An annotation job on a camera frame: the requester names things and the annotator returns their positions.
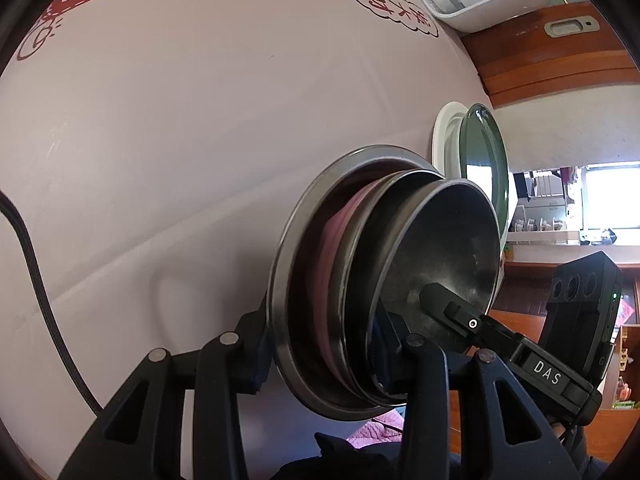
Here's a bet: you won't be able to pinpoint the white dish rack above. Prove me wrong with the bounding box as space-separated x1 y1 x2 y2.
510 167 583 246

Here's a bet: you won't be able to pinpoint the white door handle plate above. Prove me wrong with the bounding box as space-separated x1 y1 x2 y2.
545 17 599 37

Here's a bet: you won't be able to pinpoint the small stainless steel bowl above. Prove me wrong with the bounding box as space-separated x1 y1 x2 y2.
367 177 502 408

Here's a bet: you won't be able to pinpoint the pink steel bowl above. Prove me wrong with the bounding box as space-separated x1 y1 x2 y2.
320 170 446 406

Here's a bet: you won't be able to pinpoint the bright window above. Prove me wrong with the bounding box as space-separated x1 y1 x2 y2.
582 162 640 233

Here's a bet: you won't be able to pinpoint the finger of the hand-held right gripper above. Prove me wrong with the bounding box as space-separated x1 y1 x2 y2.
419 282 521 358

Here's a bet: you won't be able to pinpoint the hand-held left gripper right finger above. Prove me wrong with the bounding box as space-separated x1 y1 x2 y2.
367 305 568 480

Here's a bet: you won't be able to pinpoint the black cable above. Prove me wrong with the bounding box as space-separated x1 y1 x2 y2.
0 190 103 418

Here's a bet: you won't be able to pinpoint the large stainless steel bowl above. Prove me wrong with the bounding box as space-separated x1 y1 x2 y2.
267 145 443 421

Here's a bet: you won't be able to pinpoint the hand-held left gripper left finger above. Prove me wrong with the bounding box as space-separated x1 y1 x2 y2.
57 295 273 480

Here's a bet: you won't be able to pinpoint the green glass plate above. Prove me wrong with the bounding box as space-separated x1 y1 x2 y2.
457 103 511 241

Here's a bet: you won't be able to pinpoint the orange wooden sliding door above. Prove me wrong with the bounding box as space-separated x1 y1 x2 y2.
460 2 640 108

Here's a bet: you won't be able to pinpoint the pink slippers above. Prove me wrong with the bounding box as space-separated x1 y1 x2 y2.
346 406 407 445

